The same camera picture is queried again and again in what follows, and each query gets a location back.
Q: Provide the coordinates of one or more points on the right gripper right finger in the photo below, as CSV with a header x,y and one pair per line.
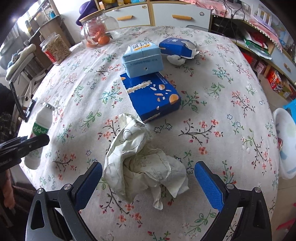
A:
x,y
254,222

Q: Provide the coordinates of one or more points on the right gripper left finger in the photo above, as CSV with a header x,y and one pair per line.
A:
x,y
54,215

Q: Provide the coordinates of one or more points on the white AD drink bottle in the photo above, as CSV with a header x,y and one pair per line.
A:
x,y
41,125

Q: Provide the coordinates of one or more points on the printed paper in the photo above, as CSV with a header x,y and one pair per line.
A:
x,y
132,165

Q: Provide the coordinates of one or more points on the dark blue snack box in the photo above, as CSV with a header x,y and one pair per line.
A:
x,y
152,96

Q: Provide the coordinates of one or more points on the light blue milk carton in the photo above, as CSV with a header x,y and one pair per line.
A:
x,y
142,58

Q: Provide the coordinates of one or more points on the white tissue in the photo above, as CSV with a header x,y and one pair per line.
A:
x,y
176,60

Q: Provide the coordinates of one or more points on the white plastic trash basin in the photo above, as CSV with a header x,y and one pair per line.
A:
x,y
285,130

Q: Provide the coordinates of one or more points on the person's left hand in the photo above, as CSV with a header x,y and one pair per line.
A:
x,y
7,190

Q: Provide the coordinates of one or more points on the black phone stand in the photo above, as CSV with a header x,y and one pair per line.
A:
x,y
24,112

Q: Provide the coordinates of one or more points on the plastic jar of snacks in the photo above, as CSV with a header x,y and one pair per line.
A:
x,y
55,48

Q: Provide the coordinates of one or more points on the blue plastic stool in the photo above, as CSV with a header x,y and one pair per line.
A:
x,y
291,108

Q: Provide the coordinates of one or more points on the red snack carton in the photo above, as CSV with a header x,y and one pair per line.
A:
x,y
276,83

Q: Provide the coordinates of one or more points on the floral tablecloth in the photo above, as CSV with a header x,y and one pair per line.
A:
x,y
224,120

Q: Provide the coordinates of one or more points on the glass jar with oranges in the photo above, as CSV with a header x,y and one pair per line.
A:
x,y
98,29

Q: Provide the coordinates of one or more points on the purple hat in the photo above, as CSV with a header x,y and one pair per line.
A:
x,y
86,9

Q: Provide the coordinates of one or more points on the low wooden tv cabinet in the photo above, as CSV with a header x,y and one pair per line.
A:
x,y
247,36

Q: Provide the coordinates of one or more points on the wooden shelf cabinet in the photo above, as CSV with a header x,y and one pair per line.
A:
x,y
162,13

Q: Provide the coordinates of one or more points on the open blue biscuit box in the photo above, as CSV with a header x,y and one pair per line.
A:
x,y
177,46

